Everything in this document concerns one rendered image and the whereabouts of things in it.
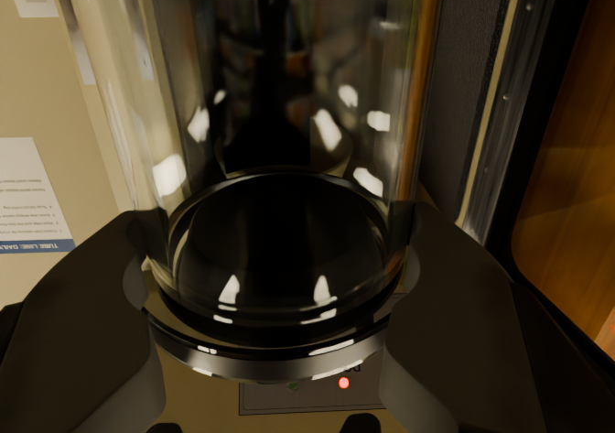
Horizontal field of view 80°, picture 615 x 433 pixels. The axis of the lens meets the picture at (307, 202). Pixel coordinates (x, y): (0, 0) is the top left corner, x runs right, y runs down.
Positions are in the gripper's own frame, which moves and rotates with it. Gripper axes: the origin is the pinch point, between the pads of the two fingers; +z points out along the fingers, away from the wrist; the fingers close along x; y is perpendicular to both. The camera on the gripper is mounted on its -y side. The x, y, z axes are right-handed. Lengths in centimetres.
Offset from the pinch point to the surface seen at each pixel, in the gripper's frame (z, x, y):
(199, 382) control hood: 8.6, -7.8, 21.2
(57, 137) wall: 59, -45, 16
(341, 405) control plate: 7.0, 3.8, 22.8
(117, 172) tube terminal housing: 15.6, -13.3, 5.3
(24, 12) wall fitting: 58, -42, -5
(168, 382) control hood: 8.7, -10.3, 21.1
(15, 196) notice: 59, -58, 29
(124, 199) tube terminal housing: 15.7, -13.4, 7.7
